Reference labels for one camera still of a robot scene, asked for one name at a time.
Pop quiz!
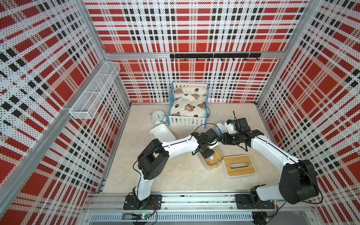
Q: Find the bamboo slotted lid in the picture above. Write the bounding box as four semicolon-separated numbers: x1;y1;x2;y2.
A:
205;147;224;170

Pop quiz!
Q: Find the clear plastic tissue box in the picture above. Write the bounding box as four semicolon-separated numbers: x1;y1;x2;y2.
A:
196;147;224;171

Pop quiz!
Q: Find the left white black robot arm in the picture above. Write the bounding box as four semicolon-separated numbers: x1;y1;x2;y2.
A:
134;129;221;201

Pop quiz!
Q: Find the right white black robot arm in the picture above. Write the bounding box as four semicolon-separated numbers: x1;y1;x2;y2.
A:
221;118;321;204

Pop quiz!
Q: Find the white tissue box bamboo lid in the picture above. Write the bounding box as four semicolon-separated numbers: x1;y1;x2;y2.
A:
223;155;257;178

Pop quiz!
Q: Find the bear print blanket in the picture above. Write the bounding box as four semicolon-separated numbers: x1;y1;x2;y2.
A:
170;98;206;118

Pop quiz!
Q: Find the blue white toy crib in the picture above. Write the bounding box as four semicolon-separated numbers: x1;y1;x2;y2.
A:
167;82;210;127

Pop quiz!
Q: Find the white alarm clock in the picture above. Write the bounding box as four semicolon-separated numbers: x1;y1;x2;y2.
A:
151;110;167;126

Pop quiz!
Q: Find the bear print pillow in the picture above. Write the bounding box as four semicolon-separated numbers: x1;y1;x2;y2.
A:
172;86;208;101

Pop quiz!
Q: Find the green circuit board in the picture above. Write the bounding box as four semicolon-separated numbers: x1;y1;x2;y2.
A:
132;213;152;220

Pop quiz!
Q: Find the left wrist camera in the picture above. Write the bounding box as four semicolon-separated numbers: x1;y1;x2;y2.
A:
208;137;222;149

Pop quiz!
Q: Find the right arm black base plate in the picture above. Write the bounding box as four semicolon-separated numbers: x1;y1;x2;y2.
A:
235;194;276;210

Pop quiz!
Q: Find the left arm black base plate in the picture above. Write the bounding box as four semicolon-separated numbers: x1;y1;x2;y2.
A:
123;194;163;211

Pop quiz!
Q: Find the black hook rail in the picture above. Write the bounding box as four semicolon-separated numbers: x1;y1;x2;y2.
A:
170;53;262;60

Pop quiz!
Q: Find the aluminium front rail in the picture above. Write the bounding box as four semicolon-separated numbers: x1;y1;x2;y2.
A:
78;190;321;225

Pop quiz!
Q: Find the white wire mesh shelf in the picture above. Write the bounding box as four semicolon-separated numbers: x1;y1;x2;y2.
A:
70;61;120;120

